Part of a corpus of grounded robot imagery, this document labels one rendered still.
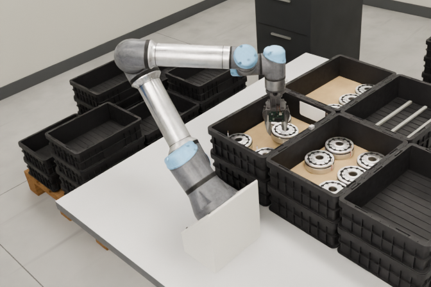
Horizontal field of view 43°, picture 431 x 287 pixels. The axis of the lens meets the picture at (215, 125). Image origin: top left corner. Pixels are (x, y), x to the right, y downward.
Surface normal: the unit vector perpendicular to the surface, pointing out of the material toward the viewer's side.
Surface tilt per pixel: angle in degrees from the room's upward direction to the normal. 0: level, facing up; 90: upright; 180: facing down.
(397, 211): 0
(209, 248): 90
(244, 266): 0
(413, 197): 0
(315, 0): 90
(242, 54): 53
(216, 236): 90
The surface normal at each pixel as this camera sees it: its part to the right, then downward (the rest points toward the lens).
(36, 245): -0.08, -0.84
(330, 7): 0.71, 0.33
